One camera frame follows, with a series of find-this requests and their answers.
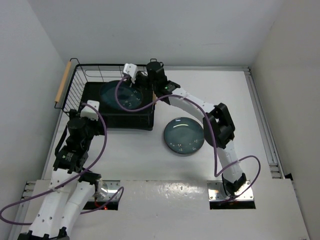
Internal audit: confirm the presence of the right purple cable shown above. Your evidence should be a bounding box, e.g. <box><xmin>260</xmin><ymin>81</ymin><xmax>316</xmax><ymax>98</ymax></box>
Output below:
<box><xmin>115</xmin><ymin>76</ymin><xmax>262</xmax><ymax>202</ymax></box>

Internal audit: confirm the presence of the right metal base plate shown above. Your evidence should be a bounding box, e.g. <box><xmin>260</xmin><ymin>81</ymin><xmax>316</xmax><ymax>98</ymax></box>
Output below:
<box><xmin>207</xmin><ymin>180</ymin><xmax>254</xmax><ymax>202</ymax></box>

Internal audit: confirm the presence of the right wooden rack handle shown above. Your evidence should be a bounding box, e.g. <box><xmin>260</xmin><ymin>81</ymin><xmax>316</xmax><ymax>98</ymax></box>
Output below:
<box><xmin>152</xmin><ymin>91</ymin><xmax>157</xmax><ymax>104</ymax></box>

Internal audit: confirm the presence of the purple cable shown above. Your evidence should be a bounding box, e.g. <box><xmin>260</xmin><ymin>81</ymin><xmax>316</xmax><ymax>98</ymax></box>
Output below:
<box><xmin>115</xmin><ymin>76</ymin><xmax>262</xmax><ymax>202</ymax></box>
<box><xmin>0</xmin><ymin>102</ymin><xmax>125</xmax><ymax>225</ymax></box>

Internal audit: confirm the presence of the black wire dish rack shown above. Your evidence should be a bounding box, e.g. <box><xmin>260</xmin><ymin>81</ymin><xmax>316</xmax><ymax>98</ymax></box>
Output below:
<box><xmin>54</xmin><ymin>58</ymin><xmax>159</xmax><ymax>132</ymax></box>

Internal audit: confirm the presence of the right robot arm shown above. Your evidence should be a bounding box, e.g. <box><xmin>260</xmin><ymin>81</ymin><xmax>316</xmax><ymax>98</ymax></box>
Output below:
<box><xmin>123</xmin><ymin>61</ymin><xmax>247</xmax><ymax>198</ymax></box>

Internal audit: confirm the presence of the wooden rack handle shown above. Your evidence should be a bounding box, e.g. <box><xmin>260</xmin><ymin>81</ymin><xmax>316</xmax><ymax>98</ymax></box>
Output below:
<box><xmin>54</xmin><ymin>60</ymin><xmax>72</xmax><ymax>104</ymax></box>
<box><xmin>152</xmin><ymin>91</ymin><xmax>157</xmax><ymax>104</ymax></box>

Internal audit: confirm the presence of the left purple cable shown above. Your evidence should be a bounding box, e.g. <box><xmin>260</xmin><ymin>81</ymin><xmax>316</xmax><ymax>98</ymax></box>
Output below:
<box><xmin>0</xmin><ymin>102</ymin><xmax>125</xmax><ymax>225</ymax></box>

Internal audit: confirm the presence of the teal plate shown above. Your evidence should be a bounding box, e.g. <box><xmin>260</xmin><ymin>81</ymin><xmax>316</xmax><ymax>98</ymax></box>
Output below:
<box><xmin>99</xmin><ymin>80</ymin><xmax>143</xmax><ymax>110</ymax></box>
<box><xmin>163</xmin><ymin>117</ymin><xmax>205</xmax><ymax>155</ymax></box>

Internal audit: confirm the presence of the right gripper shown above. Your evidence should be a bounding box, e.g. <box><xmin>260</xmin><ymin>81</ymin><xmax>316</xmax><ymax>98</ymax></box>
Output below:
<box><xmin>126</xmin><ymin>70</ymin><xmax>158</xmax><ymax>92</ymax></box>

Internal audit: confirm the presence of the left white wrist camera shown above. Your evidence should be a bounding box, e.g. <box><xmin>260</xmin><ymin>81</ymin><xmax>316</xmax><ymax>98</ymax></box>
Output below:
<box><xmin>80</xmin><ymin>100</ymin><xmax>100</xmax><ymax>121</ymax></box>

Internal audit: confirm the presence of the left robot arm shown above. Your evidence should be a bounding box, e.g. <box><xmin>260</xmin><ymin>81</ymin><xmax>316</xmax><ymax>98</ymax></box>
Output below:
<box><xmin>18</xmin><ymin>104</ymin><xmax>103</xmax><ymax>240</ymax></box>

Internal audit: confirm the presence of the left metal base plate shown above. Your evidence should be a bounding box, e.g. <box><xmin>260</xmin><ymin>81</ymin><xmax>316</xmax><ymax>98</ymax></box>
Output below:
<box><xmin>94</xmin><ymin>179</ymin><xmax>121</xmax><ymax>201</ymax></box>

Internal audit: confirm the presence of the metal base plate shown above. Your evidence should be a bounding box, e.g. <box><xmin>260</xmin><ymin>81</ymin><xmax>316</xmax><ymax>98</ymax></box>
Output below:
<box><xmin>207</xmin><ymin>180</ymin><xmax>254</xmax><ymax>202</ymax></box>
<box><xmin>94</xmin><ymin>179</ymin><xmax>121</xmax><ymax>201</ymax></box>

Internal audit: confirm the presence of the left wooden rack handle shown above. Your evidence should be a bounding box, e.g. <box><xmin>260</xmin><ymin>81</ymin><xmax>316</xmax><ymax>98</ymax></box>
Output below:
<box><xmin>54</xmin><ymin>60</ymin><xmax>72</xmax><ymax>104</ymax></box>

